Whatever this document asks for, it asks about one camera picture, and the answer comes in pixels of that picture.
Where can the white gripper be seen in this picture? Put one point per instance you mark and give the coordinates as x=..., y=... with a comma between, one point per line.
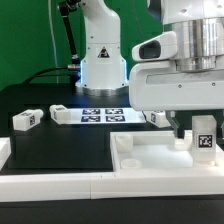
x=158, y=86

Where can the white square tabletop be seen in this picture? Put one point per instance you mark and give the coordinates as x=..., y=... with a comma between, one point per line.
x=156, y=150

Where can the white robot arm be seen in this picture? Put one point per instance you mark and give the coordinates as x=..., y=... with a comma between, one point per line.
x=180, y=69

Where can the white sheet with fiducial markers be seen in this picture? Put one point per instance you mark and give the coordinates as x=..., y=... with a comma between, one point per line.
x=105, y=116

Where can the white front fence bar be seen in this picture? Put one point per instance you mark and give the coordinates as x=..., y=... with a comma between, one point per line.
x=20, y=188

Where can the white fence bar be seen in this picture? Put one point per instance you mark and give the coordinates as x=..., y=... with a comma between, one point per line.
x=20, y=188
x=5, y=151

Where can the white left fence bar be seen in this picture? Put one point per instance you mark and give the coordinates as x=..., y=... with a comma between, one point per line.
x=5, y=151

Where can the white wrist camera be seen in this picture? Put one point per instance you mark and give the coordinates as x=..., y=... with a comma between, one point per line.
x=162, y=47

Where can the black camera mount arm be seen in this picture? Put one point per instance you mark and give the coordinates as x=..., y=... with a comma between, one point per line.
x=65, y=8

